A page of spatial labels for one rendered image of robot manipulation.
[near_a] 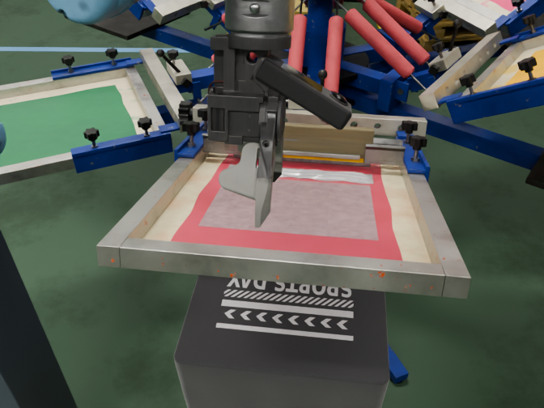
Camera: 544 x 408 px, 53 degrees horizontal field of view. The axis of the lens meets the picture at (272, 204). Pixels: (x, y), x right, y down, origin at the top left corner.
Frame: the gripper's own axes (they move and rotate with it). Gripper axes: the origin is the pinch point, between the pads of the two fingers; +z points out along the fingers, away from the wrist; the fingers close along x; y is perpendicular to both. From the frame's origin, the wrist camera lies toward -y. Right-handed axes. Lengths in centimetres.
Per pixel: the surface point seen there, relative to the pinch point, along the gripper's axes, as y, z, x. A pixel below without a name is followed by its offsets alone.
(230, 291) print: 14, 42, -46
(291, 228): -0.7, 18.3, -32.1
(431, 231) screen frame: -25.8, 14.8, -28.4
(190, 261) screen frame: 13.8, 16.0, -12.1
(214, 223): 14.4, 18.3, -31.8
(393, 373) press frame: -38, 116, -114
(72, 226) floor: 125, 99, -185
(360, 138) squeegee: -14, 11, -72
